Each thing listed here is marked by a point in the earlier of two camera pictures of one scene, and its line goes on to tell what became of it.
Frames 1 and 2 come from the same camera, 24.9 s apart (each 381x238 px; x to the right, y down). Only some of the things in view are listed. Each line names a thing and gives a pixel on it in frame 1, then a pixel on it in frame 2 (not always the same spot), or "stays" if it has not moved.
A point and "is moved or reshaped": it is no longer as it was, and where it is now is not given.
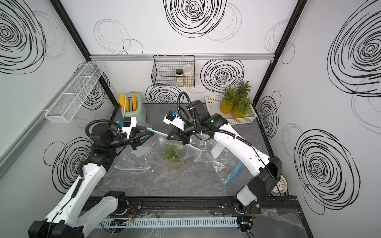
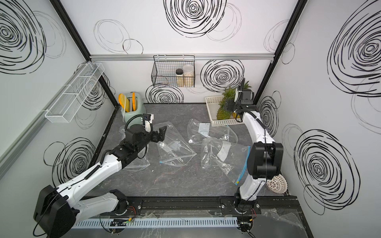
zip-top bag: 135,160 stays
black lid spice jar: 179,72 stays
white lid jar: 188,76 stays
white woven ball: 282,186 stays
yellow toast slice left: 124,101 stays
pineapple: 172,157 → 222,113
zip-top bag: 202,150 is moved or reshaped
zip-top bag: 172,154 is moved or reshaped
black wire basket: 174,71 stays
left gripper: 137,140 → 161,134
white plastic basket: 214,103 stays
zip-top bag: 226,165 is moved or reshaped
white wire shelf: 66,106 stays
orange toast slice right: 134,101 stays
